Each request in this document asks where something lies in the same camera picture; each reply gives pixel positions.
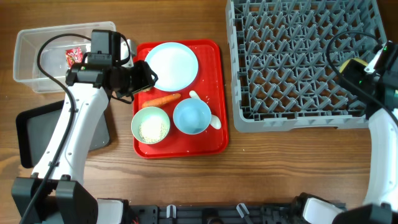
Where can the clear plastic bin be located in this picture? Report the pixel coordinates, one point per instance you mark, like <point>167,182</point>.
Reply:
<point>53,59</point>

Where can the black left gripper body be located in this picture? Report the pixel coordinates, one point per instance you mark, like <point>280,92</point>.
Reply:
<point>134,79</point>

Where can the orange carrot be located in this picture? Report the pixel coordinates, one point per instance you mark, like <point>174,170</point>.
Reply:
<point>158,102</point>

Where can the grey dishwasher rack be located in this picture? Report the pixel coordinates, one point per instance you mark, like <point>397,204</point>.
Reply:
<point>282,59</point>

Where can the red serving tray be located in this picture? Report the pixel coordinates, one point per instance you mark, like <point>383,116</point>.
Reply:
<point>209,85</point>

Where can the black tray bin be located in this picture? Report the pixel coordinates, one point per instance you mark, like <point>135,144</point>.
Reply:
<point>34,131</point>

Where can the red snack wrapper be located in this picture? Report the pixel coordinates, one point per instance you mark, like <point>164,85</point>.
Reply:
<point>74,55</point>

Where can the light blue bowl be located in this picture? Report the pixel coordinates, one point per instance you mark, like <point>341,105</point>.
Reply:
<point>192,116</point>

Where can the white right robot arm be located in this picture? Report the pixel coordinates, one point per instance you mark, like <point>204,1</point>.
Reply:
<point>380,203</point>

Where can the white plastic spoon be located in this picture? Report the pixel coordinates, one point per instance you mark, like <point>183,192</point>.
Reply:
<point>215,121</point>

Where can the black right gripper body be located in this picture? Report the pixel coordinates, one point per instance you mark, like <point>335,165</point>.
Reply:
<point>352,74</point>

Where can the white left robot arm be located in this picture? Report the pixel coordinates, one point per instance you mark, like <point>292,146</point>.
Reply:
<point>54,193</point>

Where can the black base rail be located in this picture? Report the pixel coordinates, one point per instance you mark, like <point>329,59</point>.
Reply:
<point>267,213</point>

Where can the light blue plate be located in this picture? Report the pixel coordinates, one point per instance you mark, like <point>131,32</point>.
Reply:
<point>175,65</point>

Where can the yellow cup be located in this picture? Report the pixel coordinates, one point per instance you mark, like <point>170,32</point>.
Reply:
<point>354,63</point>

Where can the green bowl with rice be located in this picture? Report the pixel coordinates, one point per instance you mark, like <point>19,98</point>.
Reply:
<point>150,125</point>

